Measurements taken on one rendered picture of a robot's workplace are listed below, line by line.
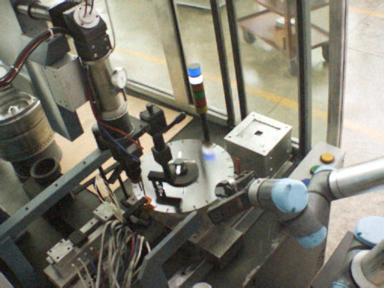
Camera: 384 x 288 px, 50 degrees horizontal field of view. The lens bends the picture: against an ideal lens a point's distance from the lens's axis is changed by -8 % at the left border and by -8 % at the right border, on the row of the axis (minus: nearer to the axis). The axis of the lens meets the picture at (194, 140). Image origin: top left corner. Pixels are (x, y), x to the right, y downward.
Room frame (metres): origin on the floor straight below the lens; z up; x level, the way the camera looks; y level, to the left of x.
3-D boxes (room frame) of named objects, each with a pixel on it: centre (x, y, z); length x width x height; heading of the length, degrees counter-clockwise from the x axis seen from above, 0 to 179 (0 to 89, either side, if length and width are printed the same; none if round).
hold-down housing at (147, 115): (0.95, 0.10, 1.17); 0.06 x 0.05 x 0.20; 123
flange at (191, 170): (1.02, 0.06, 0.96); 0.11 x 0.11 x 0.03
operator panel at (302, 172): (0.96, -0.36, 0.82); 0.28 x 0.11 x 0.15; 132
